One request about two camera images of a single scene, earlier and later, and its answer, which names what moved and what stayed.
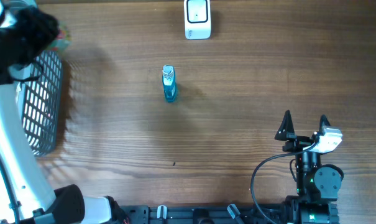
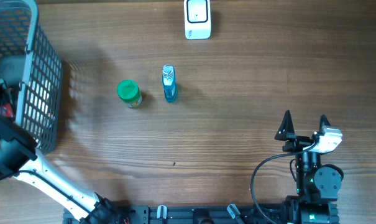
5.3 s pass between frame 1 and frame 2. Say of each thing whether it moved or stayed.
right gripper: stayed
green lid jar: moved
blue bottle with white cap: stayed
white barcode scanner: stayed
